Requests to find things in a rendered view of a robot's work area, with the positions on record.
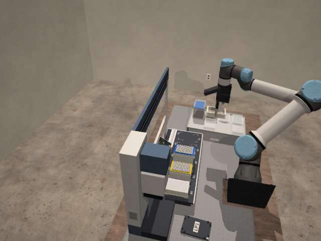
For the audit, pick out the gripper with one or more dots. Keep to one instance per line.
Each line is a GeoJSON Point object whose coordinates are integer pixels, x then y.
{"type": "Point", "coordinates": [222, 97]}

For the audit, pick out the yellow tip rack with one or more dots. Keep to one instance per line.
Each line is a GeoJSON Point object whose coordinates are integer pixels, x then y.
{"type": "Point", "coordinates": [180, 171]}

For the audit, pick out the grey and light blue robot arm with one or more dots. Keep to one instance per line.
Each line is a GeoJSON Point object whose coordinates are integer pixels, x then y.
{"type": "Point", "coordinates": [249, 147]}

